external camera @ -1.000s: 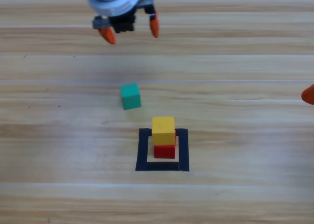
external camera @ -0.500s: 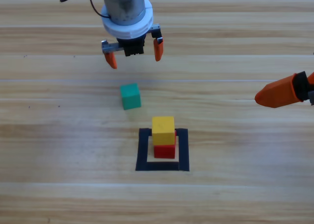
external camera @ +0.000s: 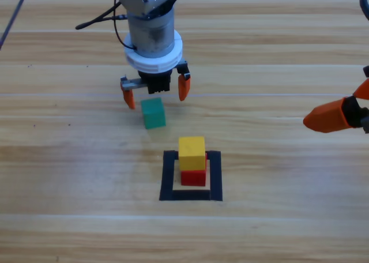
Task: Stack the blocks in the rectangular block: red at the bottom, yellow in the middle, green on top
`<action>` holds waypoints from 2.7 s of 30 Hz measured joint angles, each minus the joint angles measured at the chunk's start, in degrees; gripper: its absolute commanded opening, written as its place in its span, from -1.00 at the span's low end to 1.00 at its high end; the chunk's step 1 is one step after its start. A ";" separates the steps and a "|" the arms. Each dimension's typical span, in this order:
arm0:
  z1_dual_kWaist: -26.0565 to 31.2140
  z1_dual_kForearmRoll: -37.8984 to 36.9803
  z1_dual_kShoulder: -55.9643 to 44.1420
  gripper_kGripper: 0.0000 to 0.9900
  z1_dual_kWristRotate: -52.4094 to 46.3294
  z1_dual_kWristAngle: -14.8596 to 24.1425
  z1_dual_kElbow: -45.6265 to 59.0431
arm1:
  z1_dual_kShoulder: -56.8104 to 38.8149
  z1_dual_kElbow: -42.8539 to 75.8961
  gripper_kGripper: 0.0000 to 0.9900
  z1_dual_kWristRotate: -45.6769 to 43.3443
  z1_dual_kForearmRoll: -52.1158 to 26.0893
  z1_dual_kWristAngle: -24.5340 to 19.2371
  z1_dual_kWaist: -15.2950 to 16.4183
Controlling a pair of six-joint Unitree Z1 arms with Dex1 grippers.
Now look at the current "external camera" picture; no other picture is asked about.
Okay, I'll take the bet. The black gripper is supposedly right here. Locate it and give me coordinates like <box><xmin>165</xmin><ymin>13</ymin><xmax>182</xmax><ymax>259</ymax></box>
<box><xmin>120</xmin><ymin>61</ymin><xmax>191</xmax><ymax>110</ymax></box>
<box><xmin>303</xmin><ymin>78</ymin><xmax>369</xmax><ymax>134</ymax></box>

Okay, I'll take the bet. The green cube block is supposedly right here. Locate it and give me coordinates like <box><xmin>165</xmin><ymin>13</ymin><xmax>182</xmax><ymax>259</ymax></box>
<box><xmin>140</xmin><ymin>97</ymin><xmax>167</xmax><ymax>130</ymax></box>

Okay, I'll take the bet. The yellow cube block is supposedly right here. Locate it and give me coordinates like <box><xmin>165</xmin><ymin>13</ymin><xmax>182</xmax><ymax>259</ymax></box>
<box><xmin>178</xmin><ymin>136</ymin><xmax>206</xmax><ymax>171</ymax></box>

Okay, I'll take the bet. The red cube block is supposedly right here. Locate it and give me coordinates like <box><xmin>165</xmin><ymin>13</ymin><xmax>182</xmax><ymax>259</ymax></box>
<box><xmin>180</xmin><ymin>152</ymin><xmax>208</xmax><ymax>187</ymax></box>

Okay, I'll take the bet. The black tape square outline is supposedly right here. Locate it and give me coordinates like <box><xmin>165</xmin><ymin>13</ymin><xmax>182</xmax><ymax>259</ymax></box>
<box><xmin>159</xmin><ymin>149</ymin><xmax>224</xmax><ymax>202</ymax></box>

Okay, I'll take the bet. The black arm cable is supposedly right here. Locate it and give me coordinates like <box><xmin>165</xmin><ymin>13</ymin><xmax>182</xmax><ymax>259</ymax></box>
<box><xmin>359</xmin><ymin>0</ymin><xmax>369</xmax><ymax>21</ymax></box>
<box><xmin>74</xmin><ymin>0</ymin><xmax>138</xmax><ymax>51</ymax></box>

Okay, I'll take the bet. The thin dark hanging cable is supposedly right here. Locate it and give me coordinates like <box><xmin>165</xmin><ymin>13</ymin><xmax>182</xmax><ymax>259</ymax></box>
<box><xmin>0</xmin><ymin>0</ymin><xmax>31</xmax><ymax>50</ymax></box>

